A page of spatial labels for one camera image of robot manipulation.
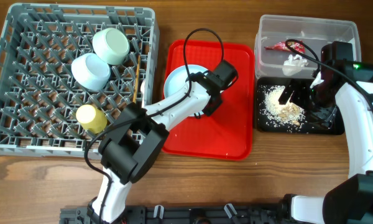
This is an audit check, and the grey plastic dishwasher rack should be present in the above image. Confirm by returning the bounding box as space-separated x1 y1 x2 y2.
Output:
0 3 160 159

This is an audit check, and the red snack wrapper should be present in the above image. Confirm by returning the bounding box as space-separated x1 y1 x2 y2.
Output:
264 42 305 54

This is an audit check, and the rice food waste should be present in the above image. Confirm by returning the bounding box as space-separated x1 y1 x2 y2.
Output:
260 85 305 129

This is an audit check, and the small light blue bowl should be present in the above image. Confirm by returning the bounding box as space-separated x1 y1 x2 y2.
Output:
71 53 111 90

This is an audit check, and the black plastic tray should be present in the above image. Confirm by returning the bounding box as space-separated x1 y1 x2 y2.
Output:
255 77 344 135

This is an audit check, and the white plastic fork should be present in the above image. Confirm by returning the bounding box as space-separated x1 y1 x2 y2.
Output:
140 80 146 94

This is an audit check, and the red plastic tray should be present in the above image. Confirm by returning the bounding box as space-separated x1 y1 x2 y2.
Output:
162 40 255 161

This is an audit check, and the wooden chopstick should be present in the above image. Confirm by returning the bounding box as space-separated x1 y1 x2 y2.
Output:
132 55 141 103

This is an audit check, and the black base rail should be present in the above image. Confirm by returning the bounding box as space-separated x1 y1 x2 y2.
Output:
58 203 299 224

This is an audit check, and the clear plastic bin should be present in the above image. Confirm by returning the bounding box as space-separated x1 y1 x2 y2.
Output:
254 14 362 79

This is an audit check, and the white tissue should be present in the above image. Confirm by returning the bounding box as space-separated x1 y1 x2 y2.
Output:
282 54 308 77

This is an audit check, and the green bowl with food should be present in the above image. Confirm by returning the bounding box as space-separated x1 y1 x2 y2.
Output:
93 28 130 65

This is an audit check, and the large light blue plate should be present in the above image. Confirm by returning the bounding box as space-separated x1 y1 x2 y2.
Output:
163 65 211 119

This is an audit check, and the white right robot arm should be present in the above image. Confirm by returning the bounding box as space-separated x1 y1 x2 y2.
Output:
279 60 373 223

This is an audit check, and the yellow plastic cup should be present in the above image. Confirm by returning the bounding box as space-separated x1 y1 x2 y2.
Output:
76 105 108 134

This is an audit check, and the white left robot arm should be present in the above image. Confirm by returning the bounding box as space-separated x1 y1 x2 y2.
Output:
88 71 229 223

